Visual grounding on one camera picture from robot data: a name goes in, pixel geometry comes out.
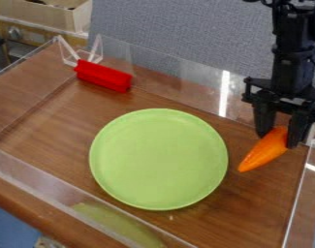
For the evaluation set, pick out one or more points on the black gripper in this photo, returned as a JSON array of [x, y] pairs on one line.
[[268, 101]]

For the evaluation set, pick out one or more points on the orange toy carrot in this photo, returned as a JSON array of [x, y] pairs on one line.
[[267, 150]]

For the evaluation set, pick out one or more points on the green round plate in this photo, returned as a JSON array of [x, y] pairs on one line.
[[158, 159]]

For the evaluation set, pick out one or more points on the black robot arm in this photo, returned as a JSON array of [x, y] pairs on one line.
[[288, 91]]

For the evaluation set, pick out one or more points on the red plastic block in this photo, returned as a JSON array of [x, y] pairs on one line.
[[102, 76]]

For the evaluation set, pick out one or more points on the clear acrylic enclosure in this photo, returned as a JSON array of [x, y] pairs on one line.
[[260, 209]]

